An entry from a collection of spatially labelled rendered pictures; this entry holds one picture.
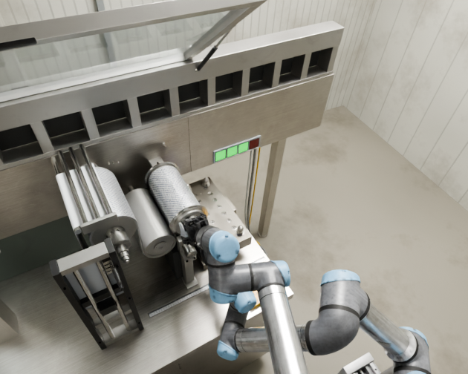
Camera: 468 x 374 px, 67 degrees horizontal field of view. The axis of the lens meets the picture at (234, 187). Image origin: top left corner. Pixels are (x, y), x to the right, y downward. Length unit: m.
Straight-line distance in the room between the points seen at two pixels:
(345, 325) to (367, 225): 2.05
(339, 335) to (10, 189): 1.13
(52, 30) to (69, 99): 0.53
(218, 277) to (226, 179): 2.25
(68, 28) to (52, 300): 1.16
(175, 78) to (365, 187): 2.40
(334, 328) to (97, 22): 0.92
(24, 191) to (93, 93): 0.43
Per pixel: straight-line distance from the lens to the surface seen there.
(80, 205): 1.12
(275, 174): 2.26
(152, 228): 1.29
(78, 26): 0.73
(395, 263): 2.95
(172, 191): 1.29
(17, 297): 1.70
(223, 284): 0.96
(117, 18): 0.74
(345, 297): 1.11
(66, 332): 1.56
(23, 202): 1.45
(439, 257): 3.15
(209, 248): 0.93
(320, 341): 1.09
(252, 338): 1.22
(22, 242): 1.61
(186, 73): 1.31
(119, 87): 1.25
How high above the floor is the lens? 2.26
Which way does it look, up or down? 47 degrees down
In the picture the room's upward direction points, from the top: 4 degrees clockwise
